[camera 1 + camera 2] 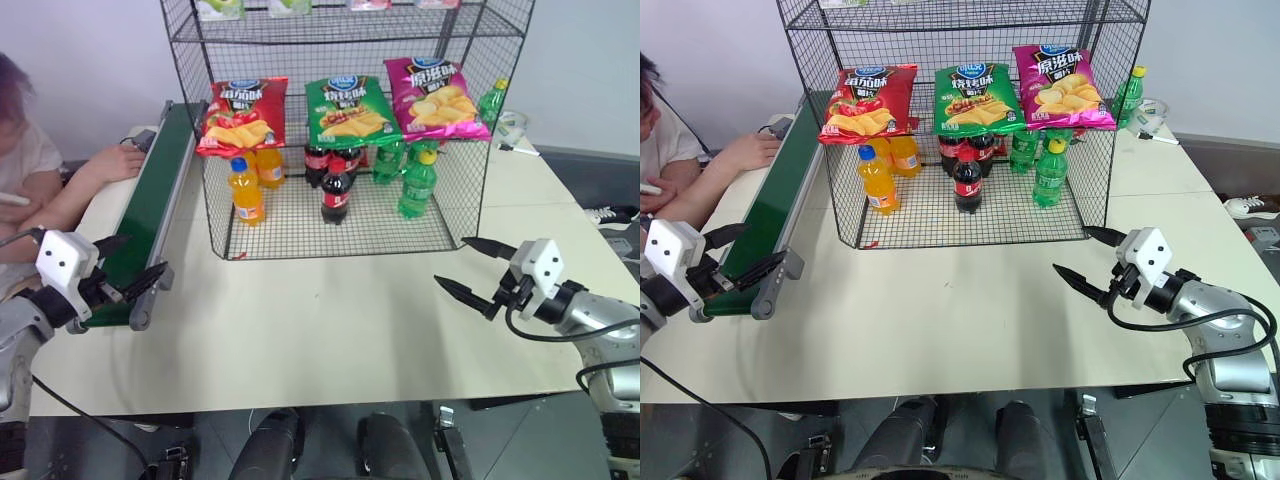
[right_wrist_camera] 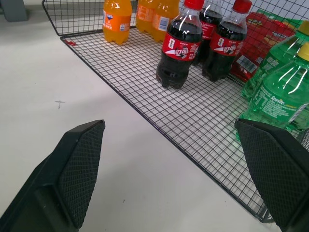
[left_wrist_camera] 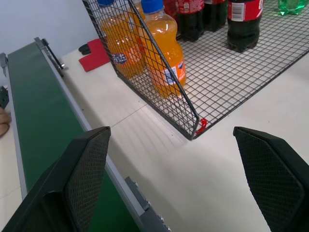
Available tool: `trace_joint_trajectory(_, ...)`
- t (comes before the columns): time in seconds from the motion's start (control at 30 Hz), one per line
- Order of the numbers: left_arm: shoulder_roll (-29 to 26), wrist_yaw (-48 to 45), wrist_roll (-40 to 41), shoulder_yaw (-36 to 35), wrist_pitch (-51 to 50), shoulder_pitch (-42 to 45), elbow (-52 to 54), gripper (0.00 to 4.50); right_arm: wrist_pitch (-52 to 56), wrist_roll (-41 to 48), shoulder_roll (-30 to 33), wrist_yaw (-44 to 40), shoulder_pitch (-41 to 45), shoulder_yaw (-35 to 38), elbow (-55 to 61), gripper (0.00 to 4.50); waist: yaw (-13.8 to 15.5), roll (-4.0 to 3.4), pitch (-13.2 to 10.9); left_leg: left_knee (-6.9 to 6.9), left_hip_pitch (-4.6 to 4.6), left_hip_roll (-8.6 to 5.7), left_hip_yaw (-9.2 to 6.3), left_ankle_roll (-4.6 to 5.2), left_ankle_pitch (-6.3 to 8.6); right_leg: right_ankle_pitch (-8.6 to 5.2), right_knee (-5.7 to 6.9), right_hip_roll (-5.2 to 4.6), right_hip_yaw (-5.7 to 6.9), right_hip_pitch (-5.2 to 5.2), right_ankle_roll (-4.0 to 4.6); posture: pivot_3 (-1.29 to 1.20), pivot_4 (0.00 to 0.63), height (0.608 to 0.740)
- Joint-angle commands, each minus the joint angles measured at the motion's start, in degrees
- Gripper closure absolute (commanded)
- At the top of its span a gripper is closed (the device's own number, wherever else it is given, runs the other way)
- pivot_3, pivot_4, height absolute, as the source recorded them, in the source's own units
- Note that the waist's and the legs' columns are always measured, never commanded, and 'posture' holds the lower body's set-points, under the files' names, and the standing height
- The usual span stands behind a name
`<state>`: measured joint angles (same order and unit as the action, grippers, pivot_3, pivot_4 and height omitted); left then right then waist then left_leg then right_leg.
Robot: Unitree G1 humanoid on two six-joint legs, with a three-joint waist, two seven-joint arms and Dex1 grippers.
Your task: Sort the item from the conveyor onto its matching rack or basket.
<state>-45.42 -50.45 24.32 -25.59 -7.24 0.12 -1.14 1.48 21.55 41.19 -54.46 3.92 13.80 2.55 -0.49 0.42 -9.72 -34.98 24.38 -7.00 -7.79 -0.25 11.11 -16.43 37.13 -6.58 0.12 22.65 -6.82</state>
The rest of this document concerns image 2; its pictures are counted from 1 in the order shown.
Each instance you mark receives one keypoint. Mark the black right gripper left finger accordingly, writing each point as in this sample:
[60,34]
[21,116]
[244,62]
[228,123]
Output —
[72,174]

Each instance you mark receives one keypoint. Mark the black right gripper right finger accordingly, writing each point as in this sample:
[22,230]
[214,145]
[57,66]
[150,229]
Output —
[275,169]

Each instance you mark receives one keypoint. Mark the green Sprite bottle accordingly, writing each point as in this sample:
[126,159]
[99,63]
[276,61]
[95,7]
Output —
[265,62]
[277,96]

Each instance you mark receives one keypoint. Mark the red snack bag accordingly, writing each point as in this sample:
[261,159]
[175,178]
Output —
[256,46]

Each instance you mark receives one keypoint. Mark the cola bottle red label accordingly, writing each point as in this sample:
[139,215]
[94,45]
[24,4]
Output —
[179,46]
[209,26]
[225,46]

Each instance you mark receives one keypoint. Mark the green snack bag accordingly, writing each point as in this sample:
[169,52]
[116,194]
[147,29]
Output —
[280,17]

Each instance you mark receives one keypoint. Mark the orange soda bottle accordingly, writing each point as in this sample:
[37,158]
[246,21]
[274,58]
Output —
[164,19]
[144,17]
[117,21]

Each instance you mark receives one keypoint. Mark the grey box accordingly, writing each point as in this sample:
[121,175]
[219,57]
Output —
[14,9]

